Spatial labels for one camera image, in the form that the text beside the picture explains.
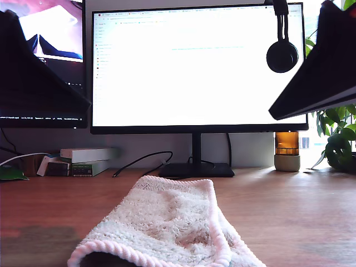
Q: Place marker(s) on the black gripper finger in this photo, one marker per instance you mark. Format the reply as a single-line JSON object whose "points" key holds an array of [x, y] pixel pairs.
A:
{"points": [[333, 69], [27, 83]]}

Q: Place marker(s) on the pink green fluffy tea towel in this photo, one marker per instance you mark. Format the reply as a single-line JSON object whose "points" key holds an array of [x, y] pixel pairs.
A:
{"points": [[167, 217]]}

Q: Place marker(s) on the black headphones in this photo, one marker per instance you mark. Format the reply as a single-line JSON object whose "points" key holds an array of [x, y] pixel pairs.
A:
{"points": [[282, 57]]}

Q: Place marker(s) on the green leafy houseplant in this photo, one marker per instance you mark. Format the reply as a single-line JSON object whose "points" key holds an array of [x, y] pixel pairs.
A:
{"points": [[338, 144]]}

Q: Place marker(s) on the brown cardboard box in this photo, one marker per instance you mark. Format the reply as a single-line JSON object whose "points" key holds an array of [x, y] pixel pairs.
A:
{"points": [[29, 167]]}

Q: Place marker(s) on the small white box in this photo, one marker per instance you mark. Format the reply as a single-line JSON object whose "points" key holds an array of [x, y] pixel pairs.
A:
{"points": [[43, 167]]}

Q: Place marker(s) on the flat green white box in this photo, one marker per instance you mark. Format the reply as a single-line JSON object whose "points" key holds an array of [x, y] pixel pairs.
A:
{"points": [[65, 160]]}

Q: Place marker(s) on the small dark box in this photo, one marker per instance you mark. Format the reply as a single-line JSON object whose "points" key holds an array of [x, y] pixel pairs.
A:
{"points": [[57, 169]]}

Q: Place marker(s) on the green plastic bag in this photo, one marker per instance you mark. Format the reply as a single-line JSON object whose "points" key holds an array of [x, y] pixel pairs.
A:
{"points": [[11, 173]]}

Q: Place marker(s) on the long white box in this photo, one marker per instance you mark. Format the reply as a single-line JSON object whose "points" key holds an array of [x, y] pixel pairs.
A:
{"points": [[89, 154]]}

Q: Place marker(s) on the amber lamp with pale base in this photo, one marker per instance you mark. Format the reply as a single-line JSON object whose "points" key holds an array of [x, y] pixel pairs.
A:
{"points": [[287, 162]]}

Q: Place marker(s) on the large black computer monitor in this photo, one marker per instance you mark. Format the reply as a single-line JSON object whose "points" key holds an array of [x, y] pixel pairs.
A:
{"points": [[180, 83]]}

